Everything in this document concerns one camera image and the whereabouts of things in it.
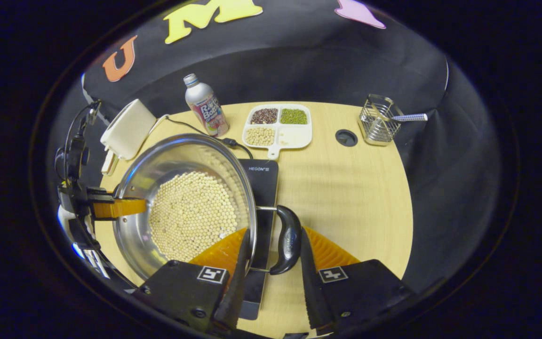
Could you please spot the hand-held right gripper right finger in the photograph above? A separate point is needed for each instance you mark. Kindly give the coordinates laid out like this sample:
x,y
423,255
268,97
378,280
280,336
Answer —
x,y
309,282

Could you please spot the black induction cooktop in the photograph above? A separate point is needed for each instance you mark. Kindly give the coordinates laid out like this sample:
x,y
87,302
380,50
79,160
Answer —
x,y
264,188

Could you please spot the stainless steel pot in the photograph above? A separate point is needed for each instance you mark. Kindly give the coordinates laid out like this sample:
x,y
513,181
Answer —
x,y
177,155

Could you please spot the white divided dish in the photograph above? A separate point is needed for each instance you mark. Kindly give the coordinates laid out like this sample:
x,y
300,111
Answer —
x,y
294,136

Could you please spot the small soybean portion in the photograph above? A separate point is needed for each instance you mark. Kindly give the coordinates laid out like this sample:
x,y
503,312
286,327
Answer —
x,y
260,136

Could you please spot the pile of soybeans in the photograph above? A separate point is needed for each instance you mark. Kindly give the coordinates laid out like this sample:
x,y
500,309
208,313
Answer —
x,y
191,214

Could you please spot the black backdrop cloth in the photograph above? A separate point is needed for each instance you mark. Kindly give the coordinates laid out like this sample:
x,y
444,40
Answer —
x,y
299,70

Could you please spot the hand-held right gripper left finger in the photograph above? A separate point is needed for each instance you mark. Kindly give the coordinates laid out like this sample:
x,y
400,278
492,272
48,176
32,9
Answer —
x,y
238,287

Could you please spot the green mung bean portion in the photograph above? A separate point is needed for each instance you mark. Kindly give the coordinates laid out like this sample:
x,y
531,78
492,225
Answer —
x,y
293,116

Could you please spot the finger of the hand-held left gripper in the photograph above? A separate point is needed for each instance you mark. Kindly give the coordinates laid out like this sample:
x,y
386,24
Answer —
x,y
120,208
101,194

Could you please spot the dark red bean portion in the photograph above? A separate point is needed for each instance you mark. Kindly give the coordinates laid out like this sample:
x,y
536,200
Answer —
x,y
264,116

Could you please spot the aluminium drink bottle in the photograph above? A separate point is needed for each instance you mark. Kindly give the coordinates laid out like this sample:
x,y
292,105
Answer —
x,y
207,110

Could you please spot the white toaster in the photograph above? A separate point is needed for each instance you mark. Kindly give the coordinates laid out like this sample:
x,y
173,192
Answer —
x,y
127,129

